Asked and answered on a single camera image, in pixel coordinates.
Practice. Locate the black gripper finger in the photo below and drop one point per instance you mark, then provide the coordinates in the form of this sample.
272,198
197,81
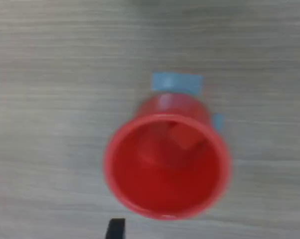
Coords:
116,230

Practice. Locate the red cube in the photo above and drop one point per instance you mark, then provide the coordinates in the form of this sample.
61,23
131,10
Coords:
185,137

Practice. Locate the red plastic cup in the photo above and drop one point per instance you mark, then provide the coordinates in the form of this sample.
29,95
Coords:
152,179

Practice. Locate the grey tape piece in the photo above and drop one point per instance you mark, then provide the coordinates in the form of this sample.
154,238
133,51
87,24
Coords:
217,122
180,83

